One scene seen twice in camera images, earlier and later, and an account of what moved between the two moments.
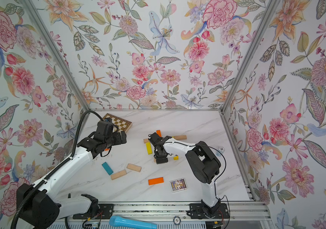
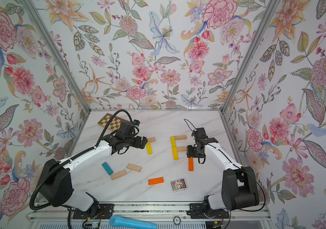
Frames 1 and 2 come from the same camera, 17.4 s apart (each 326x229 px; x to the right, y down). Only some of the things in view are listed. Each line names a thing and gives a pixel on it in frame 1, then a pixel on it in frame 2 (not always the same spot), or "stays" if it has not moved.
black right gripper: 157,160 -> 190,152
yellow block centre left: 148,148 stays
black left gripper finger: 123,137 -> 143,142
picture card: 178,184 stays
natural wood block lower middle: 134,167 stays
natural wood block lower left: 119,174 stays
